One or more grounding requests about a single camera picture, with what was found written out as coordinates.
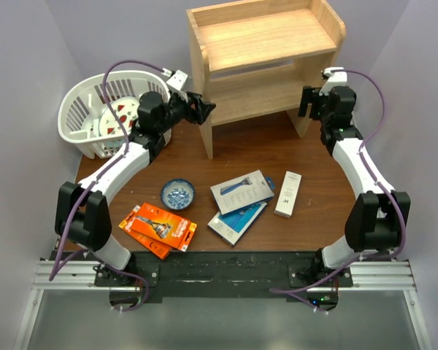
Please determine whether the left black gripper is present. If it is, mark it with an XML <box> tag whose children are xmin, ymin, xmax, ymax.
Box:
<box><xmin>156</xmin><ymin>90</ymin><xmax>215</xmax><ymax>135</ymax></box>

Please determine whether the wooden two-tier shelf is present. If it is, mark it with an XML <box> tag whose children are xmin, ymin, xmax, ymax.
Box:
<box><xmin>186</xmin><ymin>1</ymin><xmax>347</xmax><ymax>158</ymax></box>

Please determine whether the white slim razor box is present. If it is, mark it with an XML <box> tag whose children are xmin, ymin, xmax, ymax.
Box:
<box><xmin>274</xmin><ymin>171</ymin><xmax>302</xmax><ymax>218</ymax></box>

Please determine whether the blue razor box grey back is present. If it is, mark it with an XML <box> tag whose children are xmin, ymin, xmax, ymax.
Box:
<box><xmin>210</xmin><ymin>170</ymin><xmax>274</xmax><ymax>215</ymax></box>

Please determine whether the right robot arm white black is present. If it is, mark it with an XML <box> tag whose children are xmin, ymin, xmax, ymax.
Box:
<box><xmin>297</xmin><ymin>86</ymin><xmax>411</xmax><ymax>292</ymax></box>

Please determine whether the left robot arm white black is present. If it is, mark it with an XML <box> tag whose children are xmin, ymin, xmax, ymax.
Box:
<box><xmin>50</xmin><ymin>91</ymin><xmax>216</xmax><ymax>286</ymax></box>

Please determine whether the white plate with card suits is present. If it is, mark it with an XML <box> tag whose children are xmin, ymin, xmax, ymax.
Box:
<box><xmin>99</xmin><ymin>96</ymin><xmax>139</xmax><ymax>136</ymax></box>

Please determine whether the blue patterned small bowl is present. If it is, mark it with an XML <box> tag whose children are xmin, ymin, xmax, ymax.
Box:
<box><xmin>160</xmin><ymin>179</ymin><xmax>196</xmax><ymax>211</ymax></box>

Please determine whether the white plastic dish basket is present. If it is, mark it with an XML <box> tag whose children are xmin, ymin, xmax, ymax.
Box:
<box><xmin>58</xmin><ymin>70</ymin><xmax>170</xmax><ymax>159</ymax></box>

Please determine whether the top orange razor package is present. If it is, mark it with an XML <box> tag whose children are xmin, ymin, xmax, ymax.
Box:
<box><xmin>123</xmin><ymin>203</ymin><xmax>197</xmax><ymax>252</ymax></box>

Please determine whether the orange razor package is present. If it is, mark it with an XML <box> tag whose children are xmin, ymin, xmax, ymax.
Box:
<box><xmin>123</xmin><ymin>203</ymin><xmax>197</xmax><ymax>252</ymax></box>
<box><xmin>118</xmin><ymin>205</ymin><xmax>172</xmax><ymax>260</ymax></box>

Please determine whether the bottom orange razor package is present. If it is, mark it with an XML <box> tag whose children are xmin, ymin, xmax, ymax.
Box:
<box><xmin>118</xmin><ymin>205</ymin><xmax>172</xmax><ymax>260</ymax></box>

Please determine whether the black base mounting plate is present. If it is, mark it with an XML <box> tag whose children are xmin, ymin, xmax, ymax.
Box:
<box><xmin>49</xmin><ymin>249</ymin><xmax>366</xmax><ymax>304</ymax></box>

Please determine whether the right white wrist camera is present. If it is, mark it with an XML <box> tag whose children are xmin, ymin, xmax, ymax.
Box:
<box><xmin>319</xmin><ymin>67</ymin><xmax>347</xmax><ymax>96</ymax></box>

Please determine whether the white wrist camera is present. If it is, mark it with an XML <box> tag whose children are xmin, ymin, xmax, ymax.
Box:
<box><xmin>319</xmin><ymin>67</ymin><xmax>347</xmax><ymax>96</ymax></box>
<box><xmin>162</xmin><ymin>68</ymin><xmax>189</xmax><ymax>101</ymax></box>

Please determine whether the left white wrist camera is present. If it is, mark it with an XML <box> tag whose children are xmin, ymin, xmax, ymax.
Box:
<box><xmin>162</xmin><ymin>68</ymin><xmax>189</xmax><ymax>101</ymax></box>

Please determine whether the aluminium rail frame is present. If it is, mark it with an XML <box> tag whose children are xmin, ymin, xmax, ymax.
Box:
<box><xmin>12</xmin><ymin>95</ymin><xmax>434</xmax><ymax>350</ymax></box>

